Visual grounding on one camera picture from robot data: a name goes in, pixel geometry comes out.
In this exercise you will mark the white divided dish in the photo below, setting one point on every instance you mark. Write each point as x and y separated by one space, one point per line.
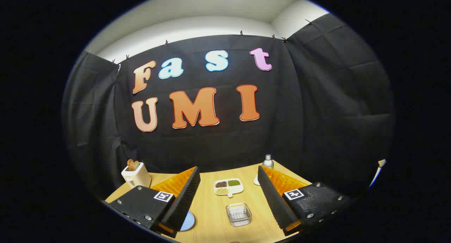
236 190

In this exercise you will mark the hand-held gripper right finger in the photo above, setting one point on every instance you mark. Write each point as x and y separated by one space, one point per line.
275 200

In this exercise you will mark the small white saucer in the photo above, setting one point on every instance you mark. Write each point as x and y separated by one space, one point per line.
256 181

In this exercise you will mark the silver bottle with green label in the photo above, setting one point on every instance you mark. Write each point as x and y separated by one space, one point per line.
268 162

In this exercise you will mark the pile of yellow soybeans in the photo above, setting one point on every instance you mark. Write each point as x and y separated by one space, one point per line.
222 191

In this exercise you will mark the blue plate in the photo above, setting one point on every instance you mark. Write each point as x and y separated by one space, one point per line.
188 222

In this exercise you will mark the pile of dark red beans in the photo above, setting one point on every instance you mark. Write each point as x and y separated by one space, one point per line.
221 184

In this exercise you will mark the pile of green beans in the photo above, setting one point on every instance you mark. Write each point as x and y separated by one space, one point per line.
234 182

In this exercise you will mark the cream white toaster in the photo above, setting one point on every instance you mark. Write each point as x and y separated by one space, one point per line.
137 176

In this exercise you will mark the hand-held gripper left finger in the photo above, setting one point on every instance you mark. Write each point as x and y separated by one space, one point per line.
183 200

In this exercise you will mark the brown toast slices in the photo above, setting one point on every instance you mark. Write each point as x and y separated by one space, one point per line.
132 164

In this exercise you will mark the row of small cloth clips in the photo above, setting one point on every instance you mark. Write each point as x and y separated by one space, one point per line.
241 33

